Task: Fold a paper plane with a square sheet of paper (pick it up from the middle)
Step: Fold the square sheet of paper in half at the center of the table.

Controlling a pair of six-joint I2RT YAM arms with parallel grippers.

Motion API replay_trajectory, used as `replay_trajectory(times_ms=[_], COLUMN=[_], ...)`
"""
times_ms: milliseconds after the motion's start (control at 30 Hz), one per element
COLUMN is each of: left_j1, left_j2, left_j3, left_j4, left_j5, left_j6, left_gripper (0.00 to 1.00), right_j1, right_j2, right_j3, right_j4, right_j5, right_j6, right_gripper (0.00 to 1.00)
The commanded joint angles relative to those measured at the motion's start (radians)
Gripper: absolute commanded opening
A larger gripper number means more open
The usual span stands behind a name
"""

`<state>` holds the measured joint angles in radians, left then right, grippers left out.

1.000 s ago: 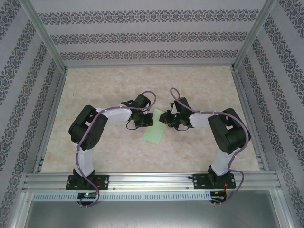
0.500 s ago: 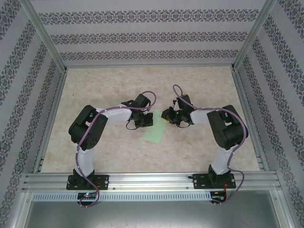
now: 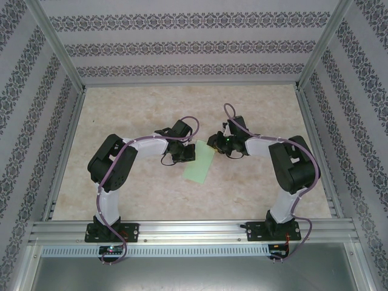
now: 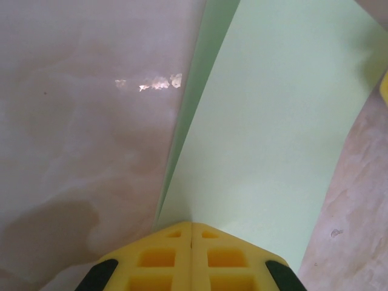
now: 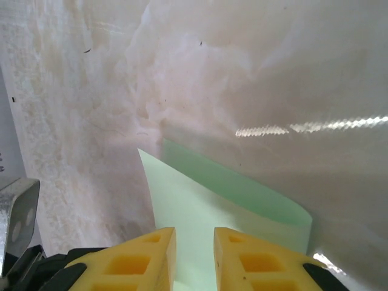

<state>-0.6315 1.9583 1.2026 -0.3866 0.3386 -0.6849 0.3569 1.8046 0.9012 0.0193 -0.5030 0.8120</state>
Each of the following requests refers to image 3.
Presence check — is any light green paper sheet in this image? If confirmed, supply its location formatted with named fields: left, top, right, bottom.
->
left=182, top=139, right=216, bottom=185

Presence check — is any aluminium frame post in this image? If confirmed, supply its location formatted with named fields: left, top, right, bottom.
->
left=23, top=0, right=87, bottom=92
left=294, top=0, right=355, bottom=92

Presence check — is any slotted grey cable duct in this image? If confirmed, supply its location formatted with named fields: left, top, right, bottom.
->
left=41, top=244, right=271, bottom=257

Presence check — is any small circuit board green light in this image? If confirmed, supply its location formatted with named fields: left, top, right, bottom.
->
left=98, top=246, right=124, bottom=255

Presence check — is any long aluminium mounting rail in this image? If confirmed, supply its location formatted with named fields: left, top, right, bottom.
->
left=28, top=220, right=361, bottom=244

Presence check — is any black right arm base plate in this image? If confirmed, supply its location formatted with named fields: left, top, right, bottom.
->
left=246, top=221, right=303, bottom=243

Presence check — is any small circuit board with pins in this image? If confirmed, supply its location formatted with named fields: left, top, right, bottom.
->
left=269, top=243, right=291, bottom=259

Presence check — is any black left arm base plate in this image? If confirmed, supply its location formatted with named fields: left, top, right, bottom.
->
left=84, top=222, right=141, bottom=244

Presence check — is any aluminium table side rail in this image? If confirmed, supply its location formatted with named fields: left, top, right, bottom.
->
left=41, top=87, right=89, bottom=222
left=294, top=86, right=346, bottom=219

